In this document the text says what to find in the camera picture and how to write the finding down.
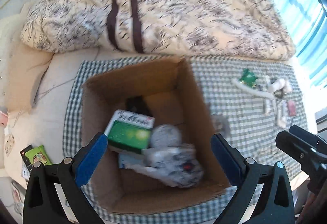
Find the beige pillow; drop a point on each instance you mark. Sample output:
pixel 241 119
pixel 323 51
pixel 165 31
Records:
pixel 26 69

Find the white roller bottle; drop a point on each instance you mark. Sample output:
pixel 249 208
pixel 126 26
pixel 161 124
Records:
pixel 277 85

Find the pink square card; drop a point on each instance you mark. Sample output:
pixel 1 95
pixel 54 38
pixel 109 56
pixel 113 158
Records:
pixel 291 108

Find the small white tube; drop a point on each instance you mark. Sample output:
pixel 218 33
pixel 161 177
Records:
pixel 267 106

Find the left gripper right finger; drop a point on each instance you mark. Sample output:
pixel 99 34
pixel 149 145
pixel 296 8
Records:
pixel 275 203

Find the blue window curtain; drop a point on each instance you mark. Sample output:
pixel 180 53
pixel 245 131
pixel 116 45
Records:
pixel 306 23

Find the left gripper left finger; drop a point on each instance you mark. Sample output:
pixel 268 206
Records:
pixel 42 203

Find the green snack packet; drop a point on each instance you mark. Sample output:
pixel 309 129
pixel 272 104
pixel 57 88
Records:
pixel 38 154

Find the floral patterned duvet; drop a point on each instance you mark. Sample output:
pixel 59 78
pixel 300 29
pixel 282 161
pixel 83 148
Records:
pixel 243 28

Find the white bed sheet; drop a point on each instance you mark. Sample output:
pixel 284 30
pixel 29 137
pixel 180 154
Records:
pixel 44 123

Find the green white medicine box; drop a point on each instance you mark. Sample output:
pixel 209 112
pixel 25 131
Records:
pixel 129 131

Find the green foil packet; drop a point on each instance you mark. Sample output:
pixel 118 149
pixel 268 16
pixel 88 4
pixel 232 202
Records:
pixel 248 78

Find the brown cardboard box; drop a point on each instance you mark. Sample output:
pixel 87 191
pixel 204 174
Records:
pixel 166 90

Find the crumpled white plastic bag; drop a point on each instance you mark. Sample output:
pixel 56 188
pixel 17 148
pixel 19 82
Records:
pixel 175 166

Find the white phone stand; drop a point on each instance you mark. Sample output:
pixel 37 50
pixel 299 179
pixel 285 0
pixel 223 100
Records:
pixel 281 119

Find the green checkered cloth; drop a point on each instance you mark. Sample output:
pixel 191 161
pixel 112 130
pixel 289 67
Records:
pixel 252 132

